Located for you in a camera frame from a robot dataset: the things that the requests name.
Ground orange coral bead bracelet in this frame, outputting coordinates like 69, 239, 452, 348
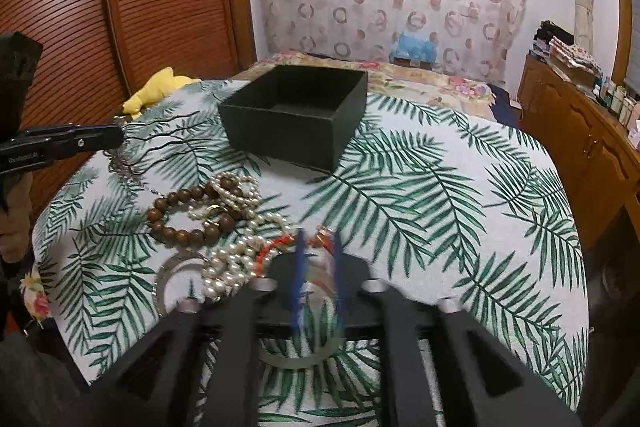
252, 225, 335, 278

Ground pale green jade bangle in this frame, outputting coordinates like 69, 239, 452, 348
257, 265, 347, 371

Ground long white pearl necklace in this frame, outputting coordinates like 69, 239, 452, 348
188, 171, 298, 301

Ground brown wooden bead bracelet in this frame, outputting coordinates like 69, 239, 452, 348
146, 174, 246, 249

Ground black cord necklace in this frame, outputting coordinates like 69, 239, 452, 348
102, 107, 224, 193

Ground silver engraved cuff bangle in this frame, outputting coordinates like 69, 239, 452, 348
152, 253, 204, 317

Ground black open jewelry box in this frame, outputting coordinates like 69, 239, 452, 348
218, 65, 368, 172

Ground person's left hand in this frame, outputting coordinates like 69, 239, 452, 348
0, 172, 32, 263

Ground yellow pikachu plush toy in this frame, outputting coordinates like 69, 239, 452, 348
122, 67, 200, 119

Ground palm leaf print cloth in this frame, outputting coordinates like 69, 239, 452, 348
34, 80, 588, 407

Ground floral bed blanket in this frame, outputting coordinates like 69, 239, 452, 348
232, 51, 496, 121

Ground blue plush toy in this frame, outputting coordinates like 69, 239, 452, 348
390, 32, 437, 66

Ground wooden sideboard cabinet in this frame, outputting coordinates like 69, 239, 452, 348
518, 56, 639, 251

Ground stack of folded clothes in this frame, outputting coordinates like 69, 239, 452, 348
532, 20, 602, 79

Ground toiletry bottles on sideboard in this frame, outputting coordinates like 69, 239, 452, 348
594, 78, 639, 150

